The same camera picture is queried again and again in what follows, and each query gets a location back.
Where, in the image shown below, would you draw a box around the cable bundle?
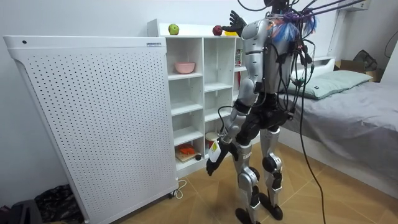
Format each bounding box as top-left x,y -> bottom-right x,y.
237,0 -> 368,44

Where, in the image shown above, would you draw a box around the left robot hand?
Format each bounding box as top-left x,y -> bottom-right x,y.
205,139 -> 233,177

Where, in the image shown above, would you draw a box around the white shelf unit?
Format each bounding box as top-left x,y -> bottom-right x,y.
146,18 -> 262,180

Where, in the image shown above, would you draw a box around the dark patterned cloth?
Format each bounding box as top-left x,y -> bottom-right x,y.
34,184 -> 84,224

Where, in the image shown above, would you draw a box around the robot legs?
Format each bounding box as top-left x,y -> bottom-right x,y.
231,124 -> 284,224

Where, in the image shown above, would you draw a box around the robot body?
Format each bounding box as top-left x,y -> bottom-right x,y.
241,0 -> 317,139

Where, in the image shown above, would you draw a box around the red canister with white lid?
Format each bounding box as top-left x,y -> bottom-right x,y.
205,131 -> 220,150

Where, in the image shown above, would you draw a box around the grey bed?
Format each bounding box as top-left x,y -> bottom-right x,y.
277,55 -> 398,200

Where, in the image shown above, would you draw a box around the black bag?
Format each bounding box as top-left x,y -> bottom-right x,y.
352,49 -> 379,72

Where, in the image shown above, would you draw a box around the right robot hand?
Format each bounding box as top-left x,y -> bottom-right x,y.
221,10 -> 248,38

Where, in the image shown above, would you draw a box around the black floor cable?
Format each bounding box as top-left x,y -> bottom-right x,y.
297,40 -> 327,224

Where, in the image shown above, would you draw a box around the cardboard box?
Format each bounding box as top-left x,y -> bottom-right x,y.
333,58 -> 385,83

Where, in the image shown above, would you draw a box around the orange toy on wooden board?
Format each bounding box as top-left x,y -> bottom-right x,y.
175,143 -> 200,164

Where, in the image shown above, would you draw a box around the pink bowl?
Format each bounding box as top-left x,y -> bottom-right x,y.
174,61 -> 197,75

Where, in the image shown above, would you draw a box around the pale green pillow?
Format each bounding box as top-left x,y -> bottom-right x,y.
284,69 -> 374,101

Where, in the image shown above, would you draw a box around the white perforated cabinet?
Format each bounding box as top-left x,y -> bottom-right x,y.
2,35 -> 180,224

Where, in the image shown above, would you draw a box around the white air conditioner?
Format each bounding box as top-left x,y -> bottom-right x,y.
340,0 -> 373,12

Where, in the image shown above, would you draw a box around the white power cable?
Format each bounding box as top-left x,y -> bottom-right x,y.
174,179 -> 188,200

